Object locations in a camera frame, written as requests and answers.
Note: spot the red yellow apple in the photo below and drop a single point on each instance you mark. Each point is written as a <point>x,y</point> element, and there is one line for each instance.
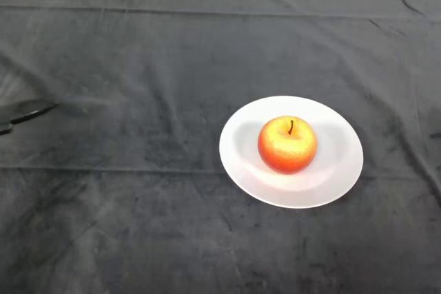
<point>287,146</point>

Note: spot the white round plate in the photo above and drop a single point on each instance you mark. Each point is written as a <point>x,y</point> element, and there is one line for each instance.
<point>337,170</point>

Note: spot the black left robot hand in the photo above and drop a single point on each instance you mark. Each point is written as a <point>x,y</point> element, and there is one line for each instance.
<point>24,111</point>

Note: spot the black cloth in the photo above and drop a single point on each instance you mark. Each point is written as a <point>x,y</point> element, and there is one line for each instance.
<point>206,49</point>

